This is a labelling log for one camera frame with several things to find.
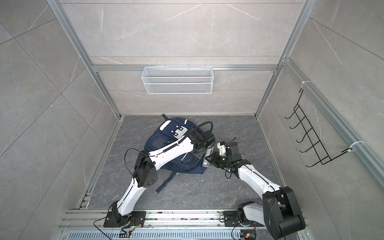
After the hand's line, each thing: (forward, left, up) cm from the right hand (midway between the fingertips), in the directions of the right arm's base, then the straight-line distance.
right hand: (206, 157), depth 85 cm
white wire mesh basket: (+48, +18, +21) cm, 55 cm away
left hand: (+5, +6, +1) cm, 8 cm away
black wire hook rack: (-7, -46, +22) cm, 52 cm away
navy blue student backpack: (+19, +30, -2) cm, 35 cm away
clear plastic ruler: (+2, -2, +2) cm, 4 cm away
